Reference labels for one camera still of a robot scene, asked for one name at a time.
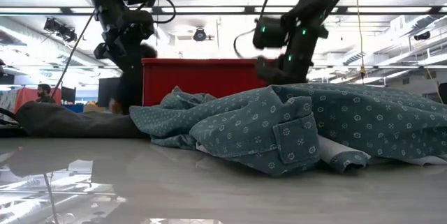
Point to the large black box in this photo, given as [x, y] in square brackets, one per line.
[108, 91]

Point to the orange cloth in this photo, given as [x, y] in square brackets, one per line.
[26, 96]

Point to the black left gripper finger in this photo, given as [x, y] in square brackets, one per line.
[135, 93]
[124, 95]

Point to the red plastic bin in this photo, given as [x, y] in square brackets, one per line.
[202, 77]

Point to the black ceiling spotlights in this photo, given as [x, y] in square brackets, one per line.
[61, 30]

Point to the person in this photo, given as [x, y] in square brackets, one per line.
[44, 93]

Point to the black ceiling fixture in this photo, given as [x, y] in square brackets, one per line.
[422, 35]

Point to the teal patterned shirt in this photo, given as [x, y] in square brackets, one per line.
[349, 119]

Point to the black computer monitor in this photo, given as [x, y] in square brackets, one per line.
[68, 95]

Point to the blue crate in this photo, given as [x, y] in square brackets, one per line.
[73, 107]

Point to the dark grey garment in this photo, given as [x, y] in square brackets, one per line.
[70, 123]

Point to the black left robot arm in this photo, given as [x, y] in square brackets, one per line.
[111, 7]

